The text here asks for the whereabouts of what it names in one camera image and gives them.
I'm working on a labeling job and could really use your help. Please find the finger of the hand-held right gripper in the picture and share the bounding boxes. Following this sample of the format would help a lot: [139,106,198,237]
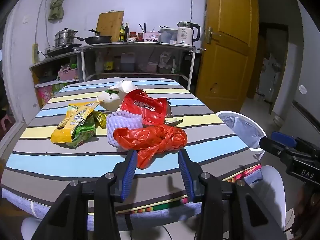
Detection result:
[259,136,288,157]
[271,131,298,147]

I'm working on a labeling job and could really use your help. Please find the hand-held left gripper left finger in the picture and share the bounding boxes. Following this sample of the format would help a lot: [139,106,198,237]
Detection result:
[31,150,138,240]

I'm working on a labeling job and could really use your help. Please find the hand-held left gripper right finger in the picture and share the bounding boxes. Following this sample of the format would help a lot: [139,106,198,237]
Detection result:
[178,149,287,240]

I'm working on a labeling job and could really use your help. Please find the white bin with liner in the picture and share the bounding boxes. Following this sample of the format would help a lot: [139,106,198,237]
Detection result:
[216,111,268,159]

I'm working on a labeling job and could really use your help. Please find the red plastic bag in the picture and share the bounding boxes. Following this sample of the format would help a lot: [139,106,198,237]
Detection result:
[113,125,188,169]

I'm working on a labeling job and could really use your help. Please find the purple foam fruit net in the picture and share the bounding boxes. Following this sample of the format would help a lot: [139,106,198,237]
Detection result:
[106,110,143,147]

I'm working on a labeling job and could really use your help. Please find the brown sachet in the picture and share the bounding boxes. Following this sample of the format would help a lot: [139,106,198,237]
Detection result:
[164,100,184,126]

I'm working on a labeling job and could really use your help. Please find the small yellow green wrapper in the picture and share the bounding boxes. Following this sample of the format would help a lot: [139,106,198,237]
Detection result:
[96,112,108,130]

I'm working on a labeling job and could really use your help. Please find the green snack bag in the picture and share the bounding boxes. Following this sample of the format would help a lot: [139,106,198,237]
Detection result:
[71,110,100,148]

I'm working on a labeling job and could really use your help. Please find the red snack packet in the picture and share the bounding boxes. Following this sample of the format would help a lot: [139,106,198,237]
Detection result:
[119,89,168,126]

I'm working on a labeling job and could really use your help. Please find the yellow snack bag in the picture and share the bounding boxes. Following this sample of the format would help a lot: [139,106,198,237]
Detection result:
[51,101,104,144]

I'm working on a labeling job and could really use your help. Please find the white paper wrapper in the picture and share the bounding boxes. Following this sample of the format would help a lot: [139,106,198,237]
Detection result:
[97,79,138,111]

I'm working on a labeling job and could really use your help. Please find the person's right hand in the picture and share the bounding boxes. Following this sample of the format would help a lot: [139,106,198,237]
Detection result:
[294,187,320,233]

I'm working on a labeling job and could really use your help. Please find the white plastic chair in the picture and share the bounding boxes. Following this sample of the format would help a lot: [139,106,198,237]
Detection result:
[259,165,287,233]

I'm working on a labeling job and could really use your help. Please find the colourful woven mat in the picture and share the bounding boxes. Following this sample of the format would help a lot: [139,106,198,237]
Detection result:
[114,164,262,215]

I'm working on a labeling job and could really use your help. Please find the blue grey towel blanket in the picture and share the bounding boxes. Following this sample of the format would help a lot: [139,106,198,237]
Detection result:
[1,166,263,232]

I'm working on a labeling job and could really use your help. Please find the striped tablecloth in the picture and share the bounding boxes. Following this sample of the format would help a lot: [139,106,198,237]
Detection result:
[0,77,262,214]

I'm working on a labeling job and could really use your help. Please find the grey refrigerator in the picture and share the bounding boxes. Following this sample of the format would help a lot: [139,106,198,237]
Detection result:
[271,2,320,144]

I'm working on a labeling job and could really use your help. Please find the yellow wooden door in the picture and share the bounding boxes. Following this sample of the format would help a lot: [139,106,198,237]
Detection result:
[194,0,260,108]

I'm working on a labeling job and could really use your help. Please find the blue plastic jug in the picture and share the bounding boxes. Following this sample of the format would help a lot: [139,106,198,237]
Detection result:
[120,52,136,72]

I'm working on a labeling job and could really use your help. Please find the yellow label bottle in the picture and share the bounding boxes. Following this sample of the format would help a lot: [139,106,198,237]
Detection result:
[103,50,114,74]

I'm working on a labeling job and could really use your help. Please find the plastic bags on shelf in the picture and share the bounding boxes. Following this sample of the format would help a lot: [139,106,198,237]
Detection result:
[158,51,177,74]

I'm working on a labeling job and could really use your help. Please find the pink basket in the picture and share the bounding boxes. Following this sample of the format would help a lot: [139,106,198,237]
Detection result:
[58,65,78,82]

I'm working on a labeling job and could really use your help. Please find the white metal shelf unit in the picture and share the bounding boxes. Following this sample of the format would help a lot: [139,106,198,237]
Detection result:
[72,41,203,91]

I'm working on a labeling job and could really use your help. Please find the pink stool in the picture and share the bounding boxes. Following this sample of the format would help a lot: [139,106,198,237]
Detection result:
[0,114,13,131]

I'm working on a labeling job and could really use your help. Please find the black frying pan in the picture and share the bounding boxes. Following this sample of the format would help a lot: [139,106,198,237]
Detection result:
[84,29,113,44]

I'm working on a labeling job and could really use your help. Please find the pink chopstick holder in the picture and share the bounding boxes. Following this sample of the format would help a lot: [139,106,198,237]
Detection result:
[143,31,161,43]

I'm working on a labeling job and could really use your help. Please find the small wooden shelf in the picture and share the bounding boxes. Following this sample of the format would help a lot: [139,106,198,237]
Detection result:
[29,52,81,107]

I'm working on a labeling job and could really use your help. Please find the white electric kettle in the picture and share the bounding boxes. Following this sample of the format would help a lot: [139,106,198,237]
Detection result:
[176,21,201,46]

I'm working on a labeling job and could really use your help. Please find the clear plastic container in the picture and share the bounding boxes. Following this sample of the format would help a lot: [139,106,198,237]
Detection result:
[158,27,179,44]

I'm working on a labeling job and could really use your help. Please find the black induction cooker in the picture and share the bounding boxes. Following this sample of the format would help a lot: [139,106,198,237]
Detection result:
[44,44,83,57]

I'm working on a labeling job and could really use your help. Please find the wooden cutting board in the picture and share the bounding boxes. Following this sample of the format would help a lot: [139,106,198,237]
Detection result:
[96,11,125,42]

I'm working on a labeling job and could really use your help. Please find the steel steamer pot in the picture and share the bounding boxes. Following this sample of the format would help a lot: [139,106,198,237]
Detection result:
[54,28,85,48]

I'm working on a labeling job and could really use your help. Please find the yellow power strip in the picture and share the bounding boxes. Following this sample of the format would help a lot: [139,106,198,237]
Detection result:
[32,43,40,64]

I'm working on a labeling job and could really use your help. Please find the hanging green cloth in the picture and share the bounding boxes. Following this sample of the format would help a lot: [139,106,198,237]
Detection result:
[48,0,67,22]

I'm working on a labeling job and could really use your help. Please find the brass door handle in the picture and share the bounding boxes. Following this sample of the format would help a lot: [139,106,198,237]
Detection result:
[204,26,222,44]

